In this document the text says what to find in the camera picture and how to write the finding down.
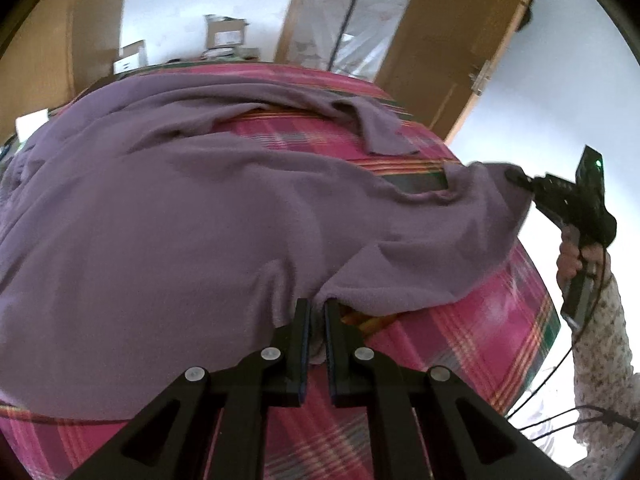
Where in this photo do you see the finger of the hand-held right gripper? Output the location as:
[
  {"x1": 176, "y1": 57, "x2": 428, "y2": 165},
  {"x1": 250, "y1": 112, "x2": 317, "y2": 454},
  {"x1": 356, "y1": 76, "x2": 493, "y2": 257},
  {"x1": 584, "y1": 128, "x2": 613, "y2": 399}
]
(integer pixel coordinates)
[{"x1": 505, "y1": 166, "x2": 539, "y2": 194}]

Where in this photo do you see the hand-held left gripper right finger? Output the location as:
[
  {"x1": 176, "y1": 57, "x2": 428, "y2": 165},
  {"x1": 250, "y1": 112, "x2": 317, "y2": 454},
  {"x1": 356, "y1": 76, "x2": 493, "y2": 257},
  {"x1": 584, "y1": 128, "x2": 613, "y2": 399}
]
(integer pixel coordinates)
[{"x1": 324, "y1": 299, "x2": 576, "y2": 480}]

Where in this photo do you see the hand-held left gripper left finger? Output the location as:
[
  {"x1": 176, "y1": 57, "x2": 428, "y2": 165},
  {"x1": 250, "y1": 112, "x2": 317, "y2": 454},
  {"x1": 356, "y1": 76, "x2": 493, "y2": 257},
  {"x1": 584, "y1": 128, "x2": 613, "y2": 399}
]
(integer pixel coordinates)
[{"x1": 65, "y1": 297, "x2": 313, "y2": 480}]

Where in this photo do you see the purple garment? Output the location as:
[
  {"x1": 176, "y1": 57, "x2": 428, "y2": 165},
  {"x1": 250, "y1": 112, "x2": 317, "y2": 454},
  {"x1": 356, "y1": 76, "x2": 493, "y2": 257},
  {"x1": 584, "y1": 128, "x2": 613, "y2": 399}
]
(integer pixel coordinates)
[{"x1": 0, "y1": 72, "x2": 536, "y2": 421}]

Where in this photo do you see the person's right forearm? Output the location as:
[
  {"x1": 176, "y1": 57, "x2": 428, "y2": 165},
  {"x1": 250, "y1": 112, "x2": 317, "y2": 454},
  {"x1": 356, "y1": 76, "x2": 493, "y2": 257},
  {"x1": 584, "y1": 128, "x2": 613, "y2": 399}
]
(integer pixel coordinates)
[{"x1": 570, "y1": 272, "x2": 640, "y2": 461}]

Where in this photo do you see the person's right hand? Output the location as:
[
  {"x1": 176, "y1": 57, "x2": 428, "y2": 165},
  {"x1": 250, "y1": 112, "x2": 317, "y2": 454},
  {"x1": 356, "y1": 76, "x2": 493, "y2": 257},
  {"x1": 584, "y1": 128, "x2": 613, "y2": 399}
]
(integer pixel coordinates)
[{"x1": 555, "y1": 230, "x2": 609, "y2": 282}]

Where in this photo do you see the pink green plaid blanket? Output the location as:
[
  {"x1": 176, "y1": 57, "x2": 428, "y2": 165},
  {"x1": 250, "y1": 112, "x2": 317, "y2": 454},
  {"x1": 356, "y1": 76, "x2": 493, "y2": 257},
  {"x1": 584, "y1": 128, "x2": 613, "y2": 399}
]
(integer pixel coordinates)
[{"x1": 0, "y1": 57, "x2": 561, "y2": 480}]

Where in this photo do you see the wooden door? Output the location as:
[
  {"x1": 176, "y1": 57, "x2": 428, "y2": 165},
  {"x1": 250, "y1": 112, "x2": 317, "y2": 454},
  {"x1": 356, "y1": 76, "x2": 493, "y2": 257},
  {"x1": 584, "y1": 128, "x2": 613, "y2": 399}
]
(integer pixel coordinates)
[{"x1": 375, "y1": 0, "x2": 543, "y2": 143}]

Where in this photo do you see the brown cardboard box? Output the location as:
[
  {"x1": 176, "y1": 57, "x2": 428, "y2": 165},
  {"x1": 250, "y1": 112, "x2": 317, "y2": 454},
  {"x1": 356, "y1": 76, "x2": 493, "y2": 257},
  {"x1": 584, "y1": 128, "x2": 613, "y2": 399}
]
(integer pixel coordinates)
[{"x1": 204, "y1": 14, "x2": 249, "y2": 51}]

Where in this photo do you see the white cardboard box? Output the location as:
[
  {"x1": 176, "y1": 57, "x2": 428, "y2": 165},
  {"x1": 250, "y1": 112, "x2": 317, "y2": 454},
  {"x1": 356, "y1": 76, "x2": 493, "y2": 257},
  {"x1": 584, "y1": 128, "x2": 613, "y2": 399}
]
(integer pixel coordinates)
[{"x1": 114, "y1": 40, "x2": 148, "y2": 75}]

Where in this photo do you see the green tissue box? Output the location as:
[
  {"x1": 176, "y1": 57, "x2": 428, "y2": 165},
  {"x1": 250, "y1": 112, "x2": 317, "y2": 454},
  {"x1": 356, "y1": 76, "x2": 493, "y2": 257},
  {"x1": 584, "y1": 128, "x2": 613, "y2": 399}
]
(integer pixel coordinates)
[{"x1": 15, "y1": 110, "x2": 51, "y2": 141}]

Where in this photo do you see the wooden wardrobe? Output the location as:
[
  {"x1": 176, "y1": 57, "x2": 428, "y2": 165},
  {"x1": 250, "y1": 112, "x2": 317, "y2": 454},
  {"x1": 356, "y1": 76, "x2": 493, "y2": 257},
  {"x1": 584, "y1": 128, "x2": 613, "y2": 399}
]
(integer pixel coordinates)
[{"x1": 0, "y1": 0, "x2": 133, "y2": 136}]

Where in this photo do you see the black hose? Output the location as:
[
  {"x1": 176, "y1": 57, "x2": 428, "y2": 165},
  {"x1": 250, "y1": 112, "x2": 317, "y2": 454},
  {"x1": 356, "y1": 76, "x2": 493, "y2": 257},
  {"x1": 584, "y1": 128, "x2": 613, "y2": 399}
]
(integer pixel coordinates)
[{"x1": 327, "y1": 0, "x2": 373, "y2": 71}]

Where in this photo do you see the wooden door frame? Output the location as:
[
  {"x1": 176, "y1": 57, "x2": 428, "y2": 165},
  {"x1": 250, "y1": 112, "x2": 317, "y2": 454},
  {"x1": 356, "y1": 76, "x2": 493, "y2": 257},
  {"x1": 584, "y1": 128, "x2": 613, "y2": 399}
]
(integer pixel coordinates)
[{"x1": 275, "y1": 0, "x2": 431, "y2": 81}]

